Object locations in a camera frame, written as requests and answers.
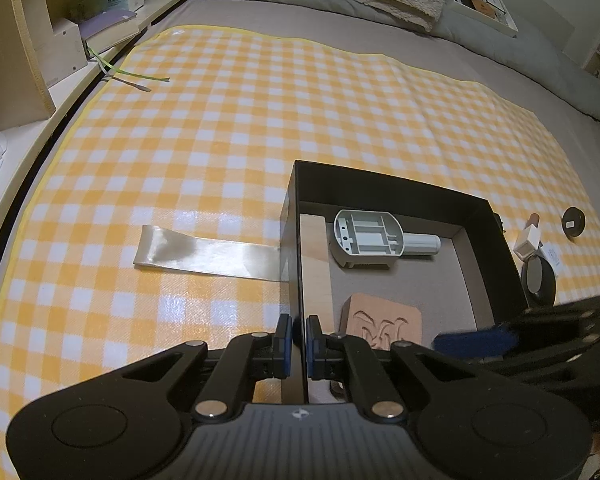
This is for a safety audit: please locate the brown carved wooden block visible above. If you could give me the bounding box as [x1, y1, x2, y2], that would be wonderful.
[339, 292, 422, 350]

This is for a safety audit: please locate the black oval case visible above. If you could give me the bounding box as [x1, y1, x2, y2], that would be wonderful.
[521, 255, 556, 308]

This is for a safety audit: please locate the white small box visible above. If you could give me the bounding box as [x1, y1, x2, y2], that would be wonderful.
[539, 243, 562, 276]

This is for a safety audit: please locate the grey plastic housing part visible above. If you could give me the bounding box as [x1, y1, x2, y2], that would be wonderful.
[329, 209, 441, 268]

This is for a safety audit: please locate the black cardboard box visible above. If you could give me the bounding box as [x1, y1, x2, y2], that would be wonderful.
[280, 160, 527, 346]

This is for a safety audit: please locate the wooden divider board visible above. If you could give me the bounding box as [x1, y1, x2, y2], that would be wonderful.
[300, 214, 336, 333]

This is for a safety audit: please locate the black round puck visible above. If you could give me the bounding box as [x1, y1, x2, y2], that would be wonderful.
[562, 206, 586, 238]

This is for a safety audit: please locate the grey duvet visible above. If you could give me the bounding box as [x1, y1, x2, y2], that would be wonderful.
[189, 0, 600, 134]

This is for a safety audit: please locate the yellow checkered mat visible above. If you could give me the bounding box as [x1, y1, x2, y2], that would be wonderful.
[0, 25, 600, 479]

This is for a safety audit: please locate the white tray with items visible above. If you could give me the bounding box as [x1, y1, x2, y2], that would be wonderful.
[445, 0, 518, 37]

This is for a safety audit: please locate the purple notebook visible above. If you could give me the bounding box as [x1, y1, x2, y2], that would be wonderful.
[79, 10, 140, 54]

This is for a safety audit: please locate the wooden file holder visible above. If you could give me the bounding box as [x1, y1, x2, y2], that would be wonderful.
[0, 0, 86, 131]

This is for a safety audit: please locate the tissue box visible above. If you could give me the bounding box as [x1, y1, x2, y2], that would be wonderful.
[69, 0, 145, 23]

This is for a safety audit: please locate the wooden shelf unit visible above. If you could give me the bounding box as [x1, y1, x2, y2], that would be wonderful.
[0, 0, 182, 263]

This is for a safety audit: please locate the silver ribbon strap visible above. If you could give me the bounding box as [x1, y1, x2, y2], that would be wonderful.
[132, 224, 292, 282]

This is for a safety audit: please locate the grey cable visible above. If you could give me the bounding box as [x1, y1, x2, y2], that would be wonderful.
[101, 71, 153, 94]

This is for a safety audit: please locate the green cable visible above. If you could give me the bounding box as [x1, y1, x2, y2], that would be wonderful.
[86, 44, 171, 84]

